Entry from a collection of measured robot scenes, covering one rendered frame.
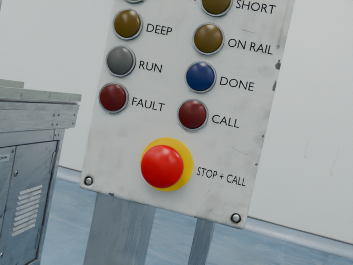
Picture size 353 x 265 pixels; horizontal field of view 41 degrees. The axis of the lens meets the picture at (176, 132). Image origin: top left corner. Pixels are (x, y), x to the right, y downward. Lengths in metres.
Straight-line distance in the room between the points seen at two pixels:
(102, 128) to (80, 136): 3.86
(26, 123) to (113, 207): 1.18
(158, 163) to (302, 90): 3.45
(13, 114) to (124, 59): 1.17
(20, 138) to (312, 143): 2.58
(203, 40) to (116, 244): 0.25
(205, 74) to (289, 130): 3.42
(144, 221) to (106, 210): 0.04
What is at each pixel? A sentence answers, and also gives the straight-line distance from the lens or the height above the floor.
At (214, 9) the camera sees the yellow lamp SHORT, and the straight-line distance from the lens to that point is 0.45.
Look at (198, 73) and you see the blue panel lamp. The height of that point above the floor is 0.98.
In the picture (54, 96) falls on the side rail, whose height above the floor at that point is 0.85.
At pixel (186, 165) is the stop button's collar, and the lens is 0.45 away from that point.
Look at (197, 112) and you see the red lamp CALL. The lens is 0.44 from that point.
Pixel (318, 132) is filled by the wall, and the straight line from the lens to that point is 3.85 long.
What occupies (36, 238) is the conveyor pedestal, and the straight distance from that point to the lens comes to 2.15.
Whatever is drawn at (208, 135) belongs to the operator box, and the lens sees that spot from 0.45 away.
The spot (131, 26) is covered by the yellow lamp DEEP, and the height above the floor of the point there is 1.01.
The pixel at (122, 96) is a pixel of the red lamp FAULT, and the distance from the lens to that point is 0.46.
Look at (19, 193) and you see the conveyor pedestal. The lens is 1.89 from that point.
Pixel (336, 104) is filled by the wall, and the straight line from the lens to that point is 3.85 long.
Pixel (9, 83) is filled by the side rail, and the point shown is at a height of 0.85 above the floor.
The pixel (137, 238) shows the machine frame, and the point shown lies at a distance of 0.55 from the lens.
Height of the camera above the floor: 0.95
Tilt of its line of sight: 5 degrees down
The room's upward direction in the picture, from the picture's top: 12 degrees clockwise
